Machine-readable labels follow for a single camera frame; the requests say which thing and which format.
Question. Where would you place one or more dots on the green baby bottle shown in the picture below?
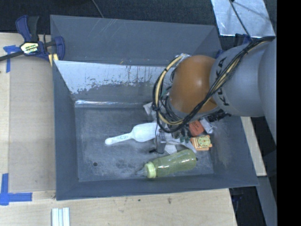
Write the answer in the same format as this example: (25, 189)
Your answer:
(174, 163)

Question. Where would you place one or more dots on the white plastic scoop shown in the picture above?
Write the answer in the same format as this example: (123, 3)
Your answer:
(141, 133)

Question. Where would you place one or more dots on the red-orange packet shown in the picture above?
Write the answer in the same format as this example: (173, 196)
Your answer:
(195, 128)

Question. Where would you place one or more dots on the orange toy clock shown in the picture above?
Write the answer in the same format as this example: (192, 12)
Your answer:
(202, 142)

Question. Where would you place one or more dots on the grey metal bin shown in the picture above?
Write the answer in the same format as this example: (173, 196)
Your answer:
(113, 41)

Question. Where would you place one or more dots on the pale wood flat board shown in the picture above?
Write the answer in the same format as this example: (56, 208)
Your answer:
(31, 126)

